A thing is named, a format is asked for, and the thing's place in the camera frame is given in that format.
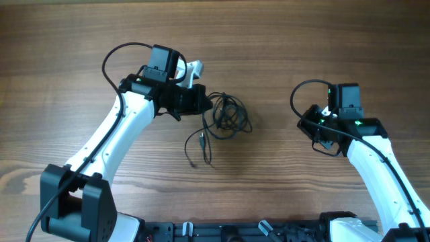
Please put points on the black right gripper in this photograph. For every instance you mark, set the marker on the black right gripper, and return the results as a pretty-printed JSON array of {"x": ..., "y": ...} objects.
[{"x": 307, "y": 129}]

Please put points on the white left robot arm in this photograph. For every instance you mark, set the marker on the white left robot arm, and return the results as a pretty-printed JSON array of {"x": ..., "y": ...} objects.
[{"x": 76, "y": 201}]

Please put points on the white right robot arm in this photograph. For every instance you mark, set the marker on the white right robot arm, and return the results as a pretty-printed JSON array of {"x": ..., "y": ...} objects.
[{"x": 365, "y": 142}]

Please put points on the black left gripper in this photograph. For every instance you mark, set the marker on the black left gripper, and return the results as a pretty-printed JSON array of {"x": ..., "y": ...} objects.
[{"x": 198, "y": 93}]

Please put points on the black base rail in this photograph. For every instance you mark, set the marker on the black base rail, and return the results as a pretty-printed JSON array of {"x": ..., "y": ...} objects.
[{"x": 295, "y": 230}]

